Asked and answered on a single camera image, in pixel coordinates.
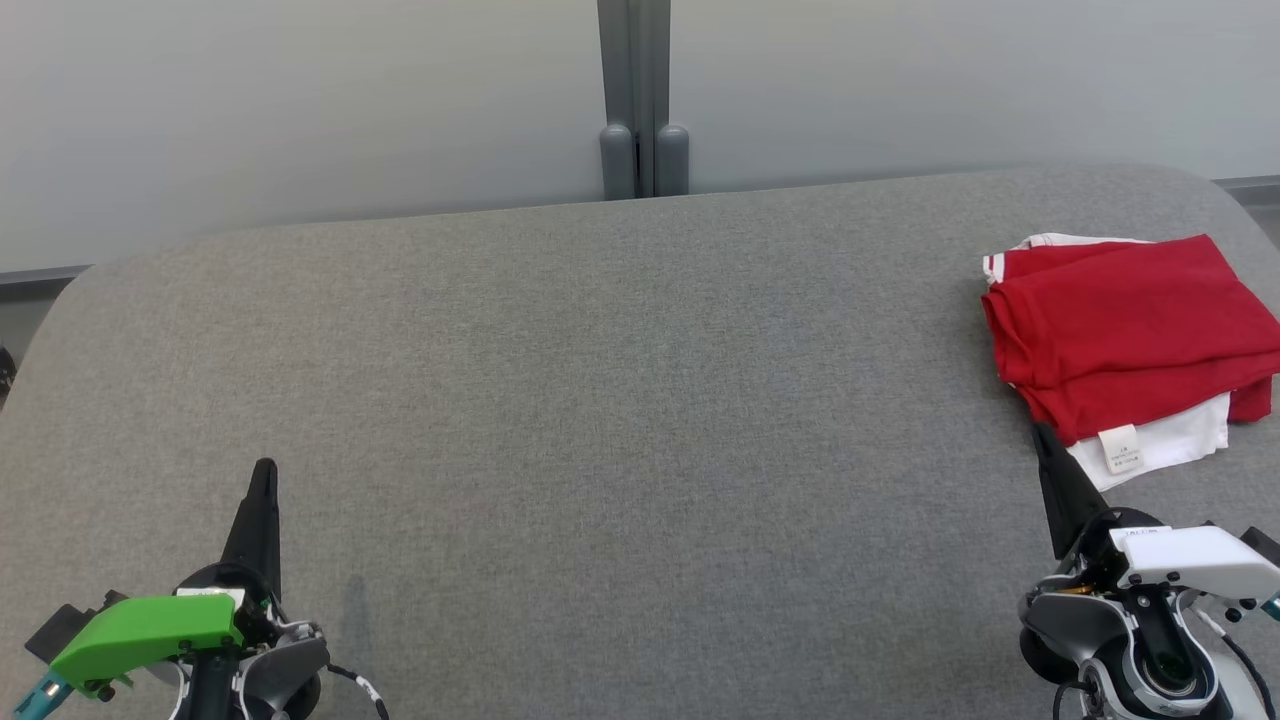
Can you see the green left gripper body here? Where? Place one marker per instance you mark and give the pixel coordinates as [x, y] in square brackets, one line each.
[150, 630]

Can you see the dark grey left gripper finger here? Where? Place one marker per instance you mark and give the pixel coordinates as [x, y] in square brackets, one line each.
[258, 530]

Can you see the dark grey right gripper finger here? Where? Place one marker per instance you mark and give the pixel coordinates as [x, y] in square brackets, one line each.
[1068, 495]

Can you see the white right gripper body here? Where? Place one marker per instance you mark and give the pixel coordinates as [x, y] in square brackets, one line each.
[1200, 560]

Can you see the red white Bulls jersey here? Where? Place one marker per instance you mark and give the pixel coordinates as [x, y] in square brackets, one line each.
[1130, 310]

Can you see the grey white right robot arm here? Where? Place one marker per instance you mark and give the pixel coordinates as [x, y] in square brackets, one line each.
[1160, 670]

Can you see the black round floor object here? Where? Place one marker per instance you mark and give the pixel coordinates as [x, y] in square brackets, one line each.
[5, 372]

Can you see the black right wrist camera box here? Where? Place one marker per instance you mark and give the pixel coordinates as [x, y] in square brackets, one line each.
[1264, 547]

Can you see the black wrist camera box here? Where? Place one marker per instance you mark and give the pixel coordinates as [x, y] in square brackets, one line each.
[60, 625]
[1264, 547]

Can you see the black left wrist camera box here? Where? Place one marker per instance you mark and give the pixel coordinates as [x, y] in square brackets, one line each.
[60, 625]

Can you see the grey vertical partition post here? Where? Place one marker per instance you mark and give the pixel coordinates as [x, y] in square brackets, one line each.
[640, 60]

